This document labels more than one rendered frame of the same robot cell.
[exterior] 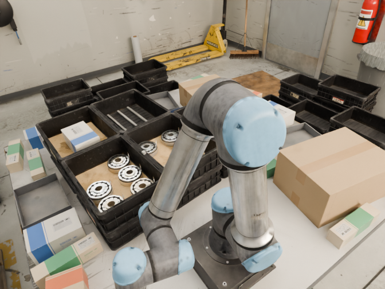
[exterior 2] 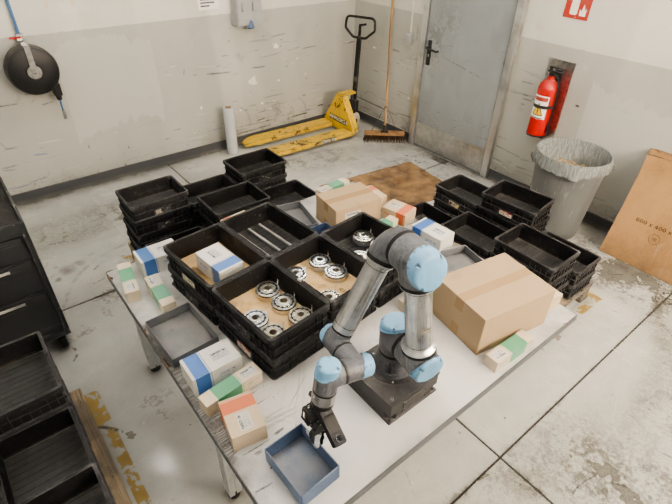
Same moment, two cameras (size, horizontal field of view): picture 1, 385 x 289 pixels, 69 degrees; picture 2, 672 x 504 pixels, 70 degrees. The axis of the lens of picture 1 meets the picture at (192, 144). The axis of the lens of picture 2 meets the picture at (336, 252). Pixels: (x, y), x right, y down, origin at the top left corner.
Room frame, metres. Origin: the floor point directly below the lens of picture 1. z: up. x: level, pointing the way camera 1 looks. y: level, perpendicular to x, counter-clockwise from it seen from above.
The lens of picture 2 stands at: (-0.57, 0.27, 2.20)
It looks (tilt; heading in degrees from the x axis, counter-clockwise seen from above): 36 degrees down; 352
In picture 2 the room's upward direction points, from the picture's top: 2 degrees clockwise
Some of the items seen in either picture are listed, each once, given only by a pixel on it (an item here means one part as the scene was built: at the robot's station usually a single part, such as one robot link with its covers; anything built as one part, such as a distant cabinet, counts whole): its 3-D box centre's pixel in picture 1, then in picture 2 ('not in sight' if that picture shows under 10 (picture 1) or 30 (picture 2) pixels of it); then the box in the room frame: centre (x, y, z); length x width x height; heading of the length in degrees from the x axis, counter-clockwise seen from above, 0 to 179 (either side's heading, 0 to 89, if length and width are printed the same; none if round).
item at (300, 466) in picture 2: not in sight; (301, 462); (0.27, 0.25, 0.75); 0.20 x 0.15 x 0.07; 33
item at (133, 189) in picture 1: (142, 187); (301, 315); (0.83, 0.22, 0.86); 0.10 x 0.10 x 0.01
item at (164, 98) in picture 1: (160, 104); (292, 218); (1.76, 0.21, 0.73); 0.27 x 0.20 x 0.05; 19
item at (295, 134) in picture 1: (295, 140); (454, 265); (1.26, -0.59, 0.73); 0.27 x 0.20 x 0.05; 108
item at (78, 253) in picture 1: (69, 259); (231, 388); (0.60, 0.49, 0.73); 0.24 x 0.06 x 0.06; 127
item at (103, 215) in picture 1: (113, 170); (269, 298); (0.87, 0.34, 0.92); 0.40 x 0.30 x 0.02; 37
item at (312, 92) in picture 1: (302, 98); (464, 208); (2.46, -1.12, 0.31); 0.40 x 0.30 x 0.34; 32
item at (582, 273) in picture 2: not in sight; (556, 264); (1.78, -1.55, 0.26); 0.40 x 0.30 x 0.23; 32
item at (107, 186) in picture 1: (99, 189); (255, 318); (0.83, 0.40, 0.86); 0.10 x 0.10 x 0.01
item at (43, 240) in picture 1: (56, 235); (212, 366); (0.70, 0.57, 0.74); 0.20 x 0.12 x 0.09; 121
